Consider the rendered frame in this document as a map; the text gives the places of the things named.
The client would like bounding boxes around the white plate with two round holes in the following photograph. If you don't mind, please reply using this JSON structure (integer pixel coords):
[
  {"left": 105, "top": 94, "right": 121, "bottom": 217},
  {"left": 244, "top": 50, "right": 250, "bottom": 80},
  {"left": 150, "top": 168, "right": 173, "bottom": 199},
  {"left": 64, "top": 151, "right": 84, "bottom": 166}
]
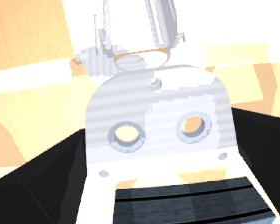
[{"left": 85, "top": 64, "right": 240, "bottom": 185}]

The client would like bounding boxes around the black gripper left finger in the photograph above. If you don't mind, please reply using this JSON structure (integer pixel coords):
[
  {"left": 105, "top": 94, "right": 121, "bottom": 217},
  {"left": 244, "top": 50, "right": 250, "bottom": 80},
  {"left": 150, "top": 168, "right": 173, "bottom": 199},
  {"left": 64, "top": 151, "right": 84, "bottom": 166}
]
[{"left": 0, "top": 128, "right": 87, "bottom": 224}]

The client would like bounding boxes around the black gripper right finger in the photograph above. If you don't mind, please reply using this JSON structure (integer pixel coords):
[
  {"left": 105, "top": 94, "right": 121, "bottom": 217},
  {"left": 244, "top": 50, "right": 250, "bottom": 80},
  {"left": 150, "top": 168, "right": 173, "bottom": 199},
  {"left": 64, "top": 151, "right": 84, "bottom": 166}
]
[{"left": 230, "top": 107, "right": 280, "bottom": 214}]

